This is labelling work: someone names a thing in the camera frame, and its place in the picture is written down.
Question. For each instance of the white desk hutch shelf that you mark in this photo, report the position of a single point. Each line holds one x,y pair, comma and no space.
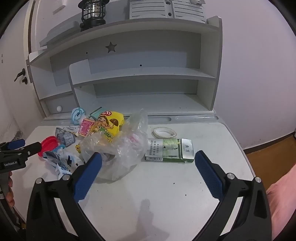
138,76

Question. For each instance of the clear plastic bag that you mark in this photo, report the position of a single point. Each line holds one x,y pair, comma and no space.
129,148

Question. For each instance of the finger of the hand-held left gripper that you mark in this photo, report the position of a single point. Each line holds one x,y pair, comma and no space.
32,148
15,143

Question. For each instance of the white medicine sachet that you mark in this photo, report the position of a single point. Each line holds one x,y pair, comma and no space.
69,129

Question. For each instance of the green paper packet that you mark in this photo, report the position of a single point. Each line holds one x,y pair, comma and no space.
95,113

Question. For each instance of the yellow wrapper piece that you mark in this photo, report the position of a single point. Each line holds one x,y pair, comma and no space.
78,148

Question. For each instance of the black camping lantern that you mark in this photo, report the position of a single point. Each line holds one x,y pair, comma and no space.
92,14

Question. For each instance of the red plastic lid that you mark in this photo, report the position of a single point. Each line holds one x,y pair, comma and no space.
48,143

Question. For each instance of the person's left hand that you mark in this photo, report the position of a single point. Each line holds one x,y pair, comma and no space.
9,194

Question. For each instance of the white round drawer knob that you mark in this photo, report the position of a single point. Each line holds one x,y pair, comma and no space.
59,108

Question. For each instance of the blue white printed wrapper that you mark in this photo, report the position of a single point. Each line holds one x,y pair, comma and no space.
67,163

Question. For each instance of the grey wrapper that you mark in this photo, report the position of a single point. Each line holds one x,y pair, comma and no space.
66,138

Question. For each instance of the yellow snack packet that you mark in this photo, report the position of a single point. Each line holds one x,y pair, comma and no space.
108,122

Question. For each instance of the green cigarette carton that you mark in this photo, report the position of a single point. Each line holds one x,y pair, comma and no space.
166,148

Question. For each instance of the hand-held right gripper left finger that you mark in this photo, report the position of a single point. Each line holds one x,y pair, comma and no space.
89,177

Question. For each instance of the light blue round wrapper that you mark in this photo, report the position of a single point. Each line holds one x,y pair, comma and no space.
77,114

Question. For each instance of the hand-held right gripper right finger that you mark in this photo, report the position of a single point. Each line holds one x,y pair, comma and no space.
208,173

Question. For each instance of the grey ribbed storage box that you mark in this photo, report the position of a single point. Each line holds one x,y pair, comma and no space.
166,9

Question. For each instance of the person's pink clothing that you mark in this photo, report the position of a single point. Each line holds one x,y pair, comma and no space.
283,199

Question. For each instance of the white tape roll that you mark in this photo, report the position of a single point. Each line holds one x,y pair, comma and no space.
157,134

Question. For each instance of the white door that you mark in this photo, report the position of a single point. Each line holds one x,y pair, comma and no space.
13,104

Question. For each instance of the small pink card box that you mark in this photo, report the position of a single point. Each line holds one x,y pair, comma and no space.
85,127

